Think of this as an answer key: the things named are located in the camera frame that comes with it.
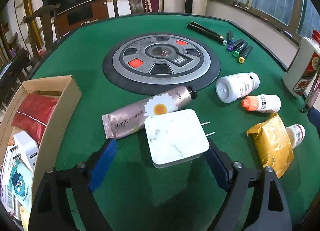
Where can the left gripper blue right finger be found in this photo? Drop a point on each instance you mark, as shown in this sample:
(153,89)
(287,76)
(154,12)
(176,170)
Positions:
(220,165)

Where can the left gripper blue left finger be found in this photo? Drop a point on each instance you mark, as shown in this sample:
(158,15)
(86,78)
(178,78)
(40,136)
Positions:
(99,163)

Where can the pink daisy cream tube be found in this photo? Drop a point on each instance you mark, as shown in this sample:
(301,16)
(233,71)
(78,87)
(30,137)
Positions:
(130,119)

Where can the white power adapter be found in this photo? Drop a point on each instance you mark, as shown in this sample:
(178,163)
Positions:
(176,137)

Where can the yellow foil packet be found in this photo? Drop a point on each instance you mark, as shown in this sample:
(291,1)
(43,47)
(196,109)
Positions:
(272,144)

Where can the white plastic bottle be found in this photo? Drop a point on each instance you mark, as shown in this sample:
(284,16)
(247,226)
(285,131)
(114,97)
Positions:
(231,88)

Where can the red foil package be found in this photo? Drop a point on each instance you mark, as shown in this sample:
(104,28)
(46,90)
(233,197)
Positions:
(34,114)

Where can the teal cartoon wipes pack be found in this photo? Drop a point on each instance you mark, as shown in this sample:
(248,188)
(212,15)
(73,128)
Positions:
(17,182)

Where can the white multi-port plug charger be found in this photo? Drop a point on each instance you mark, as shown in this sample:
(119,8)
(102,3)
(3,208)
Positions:
(27,148)

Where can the cardboard tray box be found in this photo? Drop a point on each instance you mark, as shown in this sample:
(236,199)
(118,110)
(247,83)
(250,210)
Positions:
(67,91)

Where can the orange cap small bottle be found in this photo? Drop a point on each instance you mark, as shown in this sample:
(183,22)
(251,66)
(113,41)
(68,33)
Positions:
(262,103)

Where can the white bottle beside yellow packet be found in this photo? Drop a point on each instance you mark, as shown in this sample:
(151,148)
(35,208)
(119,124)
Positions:
(296,134)

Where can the round mahjong table centre panel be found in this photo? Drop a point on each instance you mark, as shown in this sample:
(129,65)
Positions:
(155,62)

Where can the yellow marker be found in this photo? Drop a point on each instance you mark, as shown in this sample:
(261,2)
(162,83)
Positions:
(245,54)

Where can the green marker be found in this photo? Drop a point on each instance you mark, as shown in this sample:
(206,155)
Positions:
(240,49)

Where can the purple marker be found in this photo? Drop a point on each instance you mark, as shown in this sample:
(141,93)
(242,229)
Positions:
(235,44)

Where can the blue marker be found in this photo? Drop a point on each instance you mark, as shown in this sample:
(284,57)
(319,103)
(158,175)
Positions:
(230,38)

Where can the black pen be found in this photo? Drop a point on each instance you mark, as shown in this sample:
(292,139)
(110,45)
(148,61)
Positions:
(206,29)
(207,34)

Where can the white red liquor bottle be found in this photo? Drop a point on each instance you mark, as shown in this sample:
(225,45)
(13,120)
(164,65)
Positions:
(304,66)

